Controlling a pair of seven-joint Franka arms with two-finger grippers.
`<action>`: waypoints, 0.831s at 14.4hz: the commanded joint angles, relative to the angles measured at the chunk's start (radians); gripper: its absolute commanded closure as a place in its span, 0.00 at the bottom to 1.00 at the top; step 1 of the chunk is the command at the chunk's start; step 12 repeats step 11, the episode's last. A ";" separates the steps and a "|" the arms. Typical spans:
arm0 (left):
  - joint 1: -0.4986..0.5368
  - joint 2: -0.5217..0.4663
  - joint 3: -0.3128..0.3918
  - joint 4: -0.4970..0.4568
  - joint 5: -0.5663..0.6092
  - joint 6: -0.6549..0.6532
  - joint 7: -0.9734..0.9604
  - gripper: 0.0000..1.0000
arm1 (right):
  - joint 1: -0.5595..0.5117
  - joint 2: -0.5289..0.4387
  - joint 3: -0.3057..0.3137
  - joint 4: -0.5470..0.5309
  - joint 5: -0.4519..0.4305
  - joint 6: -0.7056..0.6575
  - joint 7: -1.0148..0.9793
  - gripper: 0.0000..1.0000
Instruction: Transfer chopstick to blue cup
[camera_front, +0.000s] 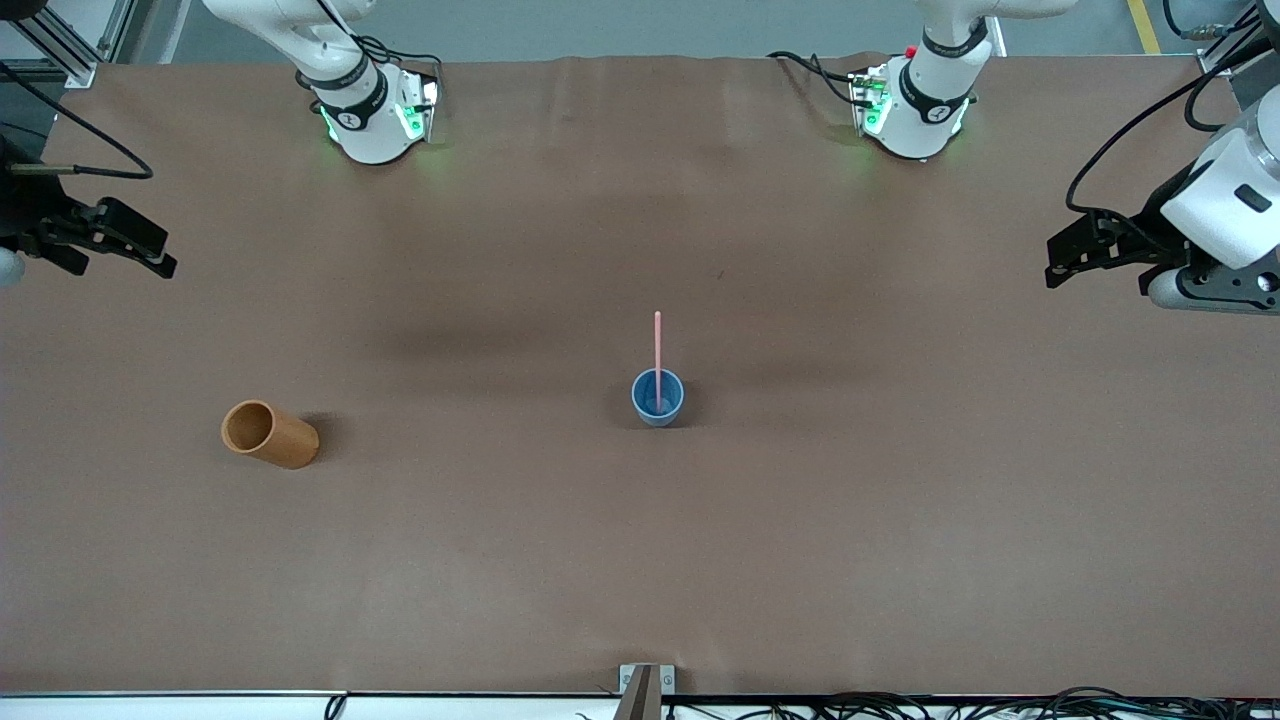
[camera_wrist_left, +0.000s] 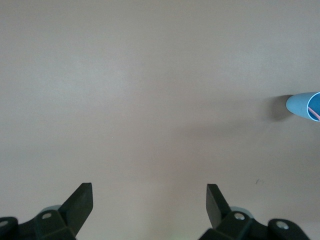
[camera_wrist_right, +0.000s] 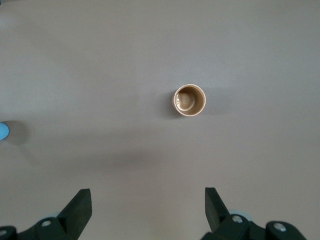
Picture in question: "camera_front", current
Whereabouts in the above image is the black cable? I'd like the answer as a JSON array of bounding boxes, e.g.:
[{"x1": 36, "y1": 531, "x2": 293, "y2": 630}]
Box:
[
  {"x1": 767, "y1": 50, "x2": 863, "y2": 107},
  {"x1": 1065, "y1": 20, "x2": 1263, "y2": 216},
  {"x1": 0, "y1": 62, "x2": 154, "y2": 181},
  {"x1": 355, "y1": 35, "x2": 443, "y2": 83}
]

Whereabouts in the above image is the blue plastic cup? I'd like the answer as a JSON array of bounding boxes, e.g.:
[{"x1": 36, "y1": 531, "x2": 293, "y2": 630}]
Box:
[{"x1": 630, "y1": 368, "x2": 687, "y2": 429}]

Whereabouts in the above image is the brown table mat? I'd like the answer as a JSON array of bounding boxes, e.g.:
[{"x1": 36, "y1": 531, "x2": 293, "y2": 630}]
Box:
[{"x1": 0, "y1": 52, "x2": 1280, "y2": 699}]

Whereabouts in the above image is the brown cylindrical cup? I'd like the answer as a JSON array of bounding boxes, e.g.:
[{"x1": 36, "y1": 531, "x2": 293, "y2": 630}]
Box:
[{"x1": 221, "y1": 399, "x2": 321, "y2": 471}]

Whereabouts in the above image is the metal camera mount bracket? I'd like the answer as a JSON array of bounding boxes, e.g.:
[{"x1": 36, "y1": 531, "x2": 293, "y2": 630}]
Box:
[{"x1": 612, "y1": 664, "x2": 677, "y2": 720}]

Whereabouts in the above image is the grey metal frame block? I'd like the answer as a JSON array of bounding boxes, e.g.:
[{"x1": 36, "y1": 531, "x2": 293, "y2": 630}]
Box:
[{"x1": 1230, "y1": 55, "x2": 1280, "y2": 113}]

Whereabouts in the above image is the aluminium frame profile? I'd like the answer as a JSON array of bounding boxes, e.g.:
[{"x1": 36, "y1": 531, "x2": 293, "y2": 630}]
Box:
[{"x1": 0, "y1": 0, "x2": 106, "y2": 89}]

